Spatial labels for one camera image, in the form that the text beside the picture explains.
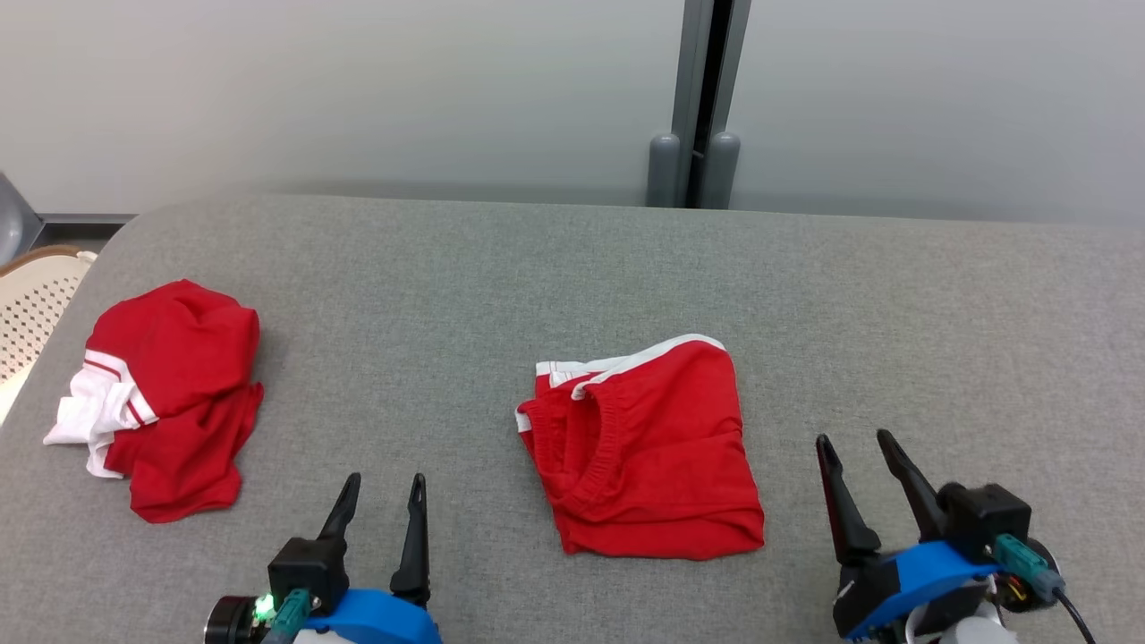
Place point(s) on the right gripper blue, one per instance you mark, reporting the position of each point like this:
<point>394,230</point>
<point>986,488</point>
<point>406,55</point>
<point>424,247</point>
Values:
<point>921,572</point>

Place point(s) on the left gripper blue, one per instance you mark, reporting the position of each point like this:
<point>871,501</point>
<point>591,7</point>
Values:
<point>376,622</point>

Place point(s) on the red shorts white trim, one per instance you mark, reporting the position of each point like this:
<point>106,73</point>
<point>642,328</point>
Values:
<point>653,456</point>

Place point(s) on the red basketball jersey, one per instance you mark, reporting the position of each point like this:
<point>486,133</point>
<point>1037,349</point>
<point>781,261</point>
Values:
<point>179,376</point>

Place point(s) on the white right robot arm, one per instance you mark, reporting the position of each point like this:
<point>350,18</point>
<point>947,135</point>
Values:
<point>975,631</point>

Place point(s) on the grey fabric table cover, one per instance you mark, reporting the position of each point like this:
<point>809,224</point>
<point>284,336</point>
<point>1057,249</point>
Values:
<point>572,268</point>

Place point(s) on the grey cylinder door stop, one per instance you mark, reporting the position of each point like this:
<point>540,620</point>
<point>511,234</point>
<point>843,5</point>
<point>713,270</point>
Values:
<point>664,170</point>

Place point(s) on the cream perforated laundry basket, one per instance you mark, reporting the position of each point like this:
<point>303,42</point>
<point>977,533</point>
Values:
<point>31,313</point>

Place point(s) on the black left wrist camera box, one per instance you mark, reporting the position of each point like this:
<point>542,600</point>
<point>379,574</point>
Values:
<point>309,568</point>

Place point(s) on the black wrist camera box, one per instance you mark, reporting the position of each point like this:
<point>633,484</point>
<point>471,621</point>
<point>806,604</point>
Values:
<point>984,519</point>
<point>309,568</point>

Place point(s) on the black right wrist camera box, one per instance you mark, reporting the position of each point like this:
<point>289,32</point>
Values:
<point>984,519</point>

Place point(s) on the dark grey wall base rail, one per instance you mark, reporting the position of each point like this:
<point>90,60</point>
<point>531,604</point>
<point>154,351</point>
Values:
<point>85,218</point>

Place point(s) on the grey metal door frame post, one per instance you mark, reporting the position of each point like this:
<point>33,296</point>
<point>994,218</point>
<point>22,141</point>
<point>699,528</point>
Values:
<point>707,89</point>

